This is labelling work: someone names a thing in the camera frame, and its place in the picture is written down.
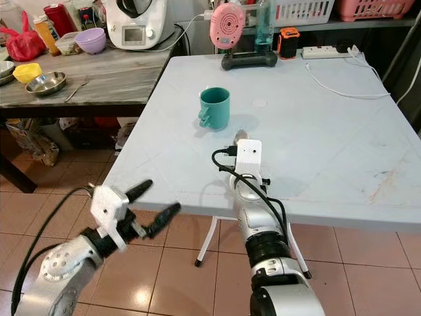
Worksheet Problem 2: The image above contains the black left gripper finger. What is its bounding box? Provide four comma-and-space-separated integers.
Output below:
128, 179, 153, 202
151, 202, 182, 239

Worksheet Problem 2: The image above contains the white storage box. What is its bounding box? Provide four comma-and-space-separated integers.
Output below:
113, 118, 139, 155

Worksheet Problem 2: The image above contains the grey marble top side table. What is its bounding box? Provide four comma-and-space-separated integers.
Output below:
0, 45, 180, 195

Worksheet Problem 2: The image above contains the teal ceramic mug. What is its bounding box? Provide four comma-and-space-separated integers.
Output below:
198, 86, 232, 131

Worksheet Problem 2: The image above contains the printed plastic bag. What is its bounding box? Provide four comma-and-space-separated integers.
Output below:
5, 118, 61, 168

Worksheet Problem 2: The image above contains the metal fork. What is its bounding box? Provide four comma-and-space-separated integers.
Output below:
64, 77, 92, 104

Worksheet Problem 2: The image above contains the steel bowl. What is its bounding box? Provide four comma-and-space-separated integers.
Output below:
26, 71, 68, 98

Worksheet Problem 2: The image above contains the purple plastic bowl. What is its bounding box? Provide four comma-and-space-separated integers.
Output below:
74, 27, 107, 56

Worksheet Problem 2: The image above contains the clear plastic food container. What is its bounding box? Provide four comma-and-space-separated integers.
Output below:
54, 32, 82, 57

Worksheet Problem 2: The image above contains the yellow small bowl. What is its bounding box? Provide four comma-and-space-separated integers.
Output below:
12, 63, 44, 85

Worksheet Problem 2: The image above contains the white kitchen cooking machine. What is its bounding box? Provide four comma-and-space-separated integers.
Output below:
105, 0, 169, 52

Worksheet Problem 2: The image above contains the black gadget stand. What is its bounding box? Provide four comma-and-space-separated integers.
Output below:
221, 51, 279, 72

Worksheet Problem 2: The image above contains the orange juice bottle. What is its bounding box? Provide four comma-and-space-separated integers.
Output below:
33, 16, 59, 57

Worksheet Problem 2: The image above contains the steel plate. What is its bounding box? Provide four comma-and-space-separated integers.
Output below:
0, 61, 17, 87

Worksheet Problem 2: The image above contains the white plastic folding table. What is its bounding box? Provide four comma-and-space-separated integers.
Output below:
102, 51, 421, 280

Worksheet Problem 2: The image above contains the pink round gadget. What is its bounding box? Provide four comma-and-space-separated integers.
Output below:
209, 2, 247, 54

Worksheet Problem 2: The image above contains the red plastic bag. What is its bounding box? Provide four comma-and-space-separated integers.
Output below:
0, 11, 47, 63

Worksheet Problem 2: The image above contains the red canister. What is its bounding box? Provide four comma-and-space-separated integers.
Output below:
43, 4, 77, 39

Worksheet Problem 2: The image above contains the clear blue water bottle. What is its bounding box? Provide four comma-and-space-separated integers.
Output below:
255, 0, 276, 54

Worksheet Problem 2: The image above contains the orange and black device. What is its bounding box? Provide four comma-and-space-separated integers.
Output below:
277, 27, 301, 61

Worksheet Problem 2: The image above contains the white power strip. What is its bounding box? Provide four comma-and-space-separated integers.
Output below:
301, 45, 361, 61

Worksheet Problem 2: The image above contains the white plastic basket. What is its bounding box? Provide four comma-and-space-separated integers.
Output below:
274, 0, 337, 28

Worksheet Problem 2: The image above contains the pink plastic basket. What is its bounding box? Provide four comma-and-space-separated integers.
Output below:
335, 0, 420, 22

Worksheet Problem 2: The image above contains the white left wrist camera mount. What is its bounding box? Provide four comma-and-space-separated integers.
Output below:
91, 184, 139, 252

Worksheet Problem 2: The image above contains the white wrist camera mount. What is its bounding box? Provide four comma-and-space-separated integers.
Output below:
234, 139, 262, 178
91, 184, 139, 252

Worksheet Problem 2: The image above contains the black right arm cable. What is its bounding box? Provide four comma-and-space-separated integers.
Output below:
211, 145, 289, 246

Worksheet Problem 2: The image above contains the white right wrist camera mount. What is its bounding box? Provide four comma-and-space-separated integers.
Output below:
234, 139, 262, 178

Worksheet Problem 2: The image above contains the white charging cable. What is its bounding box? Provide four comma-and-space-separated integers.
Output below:
304, 47, 397, 101

